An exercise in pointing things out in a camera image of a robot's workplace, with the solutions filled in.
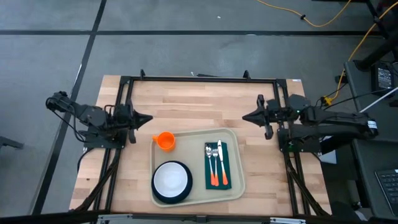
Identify dark blue plate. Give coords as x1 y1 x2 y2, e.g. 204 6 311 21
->
150 160 193 205

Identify orange mug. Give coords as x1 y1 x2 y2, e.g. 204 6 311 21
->
152 131 177 152

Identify green cloth napkin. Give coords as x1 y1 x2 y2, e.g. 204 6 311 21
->
204 141 233 190

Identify beige plastic tray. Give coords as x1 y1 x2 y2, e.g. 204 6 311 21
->
149 128 246 208

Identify spoon with orange handle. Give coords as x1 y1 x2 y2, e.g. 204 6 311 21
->
205 144 216 187

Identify white cable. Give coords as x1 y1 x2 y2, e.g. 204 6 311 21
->
358 86 398 113

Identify black keyboard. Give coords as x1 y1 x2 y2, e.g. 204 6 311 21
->
374 169 398 217

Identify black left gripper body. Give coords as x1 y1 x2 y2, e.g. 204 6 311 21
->
108 99 137 144

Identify grey stand foot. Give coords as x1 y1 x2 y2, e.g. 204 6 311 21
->
0 135 25 151

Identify black camera mount rail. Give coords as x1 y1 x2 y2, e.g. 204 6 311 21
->
0 210 398 224

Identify black power supply box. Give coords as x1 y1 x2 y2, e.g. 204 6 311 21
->
371 61 396 96

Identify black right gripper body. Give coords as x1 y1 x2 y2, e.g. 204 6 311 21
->
257 95 292 141

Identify white ribbed bowl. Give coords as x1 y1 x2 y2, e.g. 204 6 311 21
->
153 162 189 198

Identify grey side table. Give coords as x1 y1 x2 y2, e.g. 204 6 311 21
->
352 138 398 220
343 60 398 142

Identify orange-handled fork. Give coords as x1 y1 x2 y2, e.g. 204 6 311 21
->
216 139 229 186

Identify yellow extension cable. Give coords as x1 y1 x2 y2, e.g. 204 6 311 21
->
323 1 398 105
255 0 353 28

